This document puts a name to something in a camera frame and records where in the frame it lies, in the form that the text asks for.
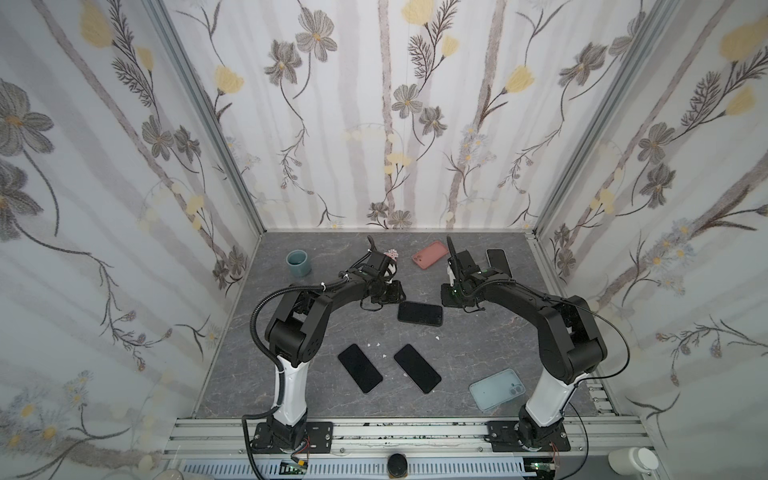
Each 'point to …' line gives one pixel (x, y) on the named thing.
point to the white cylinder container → (633, 461)
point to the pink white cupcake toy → (393, 254)
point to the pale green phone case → (496, 389)
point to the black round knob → (397, 465)
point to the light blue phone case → (498, 259)
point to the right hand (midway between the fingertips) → (439, 291)
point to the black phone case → (420, 313)
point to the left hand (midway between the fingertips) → (400, 290)
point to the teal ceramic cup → (298, 263)
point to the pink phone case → (430, 254)
